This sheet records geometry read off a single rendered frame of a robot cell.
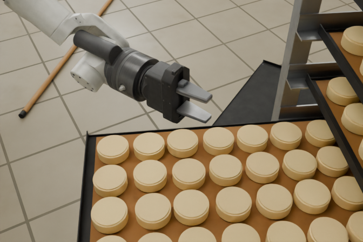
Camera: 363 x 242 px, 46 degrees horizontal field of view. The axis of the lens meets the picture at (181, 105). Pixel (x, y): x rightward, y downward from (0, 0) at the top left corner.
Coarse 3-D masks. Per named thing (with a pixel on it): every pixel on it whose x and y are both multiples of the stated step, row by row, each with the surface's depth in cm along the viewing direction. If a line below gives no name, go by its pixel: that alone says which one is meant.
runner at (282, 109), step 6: (282, 108) 74; (288, 108) 74; (294, 108) 74; (300, 108) 74; (306, 108) 74; (312, 108) 74; (318, 108) 74; (282, 114) 75; (288, 114) 75; (294, 114) 75; (300, 114) 75; (306, 114) 75; (312, 114) 75; (318, 114) 76
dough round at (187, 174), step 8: (184, 160) 65; (192, 160) 65; (176, 168) 64; (184, 168) 64; (192, 168) 64; (200, 168) 64; (176, 176) 63; (184, 176) 63; (192, 176) 63; (200, 176) 63; (176, 184) 63; (184, 184) 62; (192, 184) 62; (200, 184) 63
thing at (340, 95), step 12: (324, 84) 68; (336, 84) 65; (348, 84) 65; (324, 96) 66; (336, 96) 63; (348, 96) 63; (336, 108) 64; (348, 108) 61; (360, 108) 61; (348, 120) 59; (360, 120) 59; (348, 132) 60; (360, 132) 59; (360, 144) 57; (360, 156) 56
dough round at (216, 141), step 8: (216, 128) 70; (224, 128) 70; (208, 136) 69; (216, 136) 69; (224, 136) 69; (232, 136) 69; (208, 144) 68; (216, 144) 68; (224, 144) 68; (232, 144) 68; (208, 152) 69; (216, 152) 68; (224, 152) 68
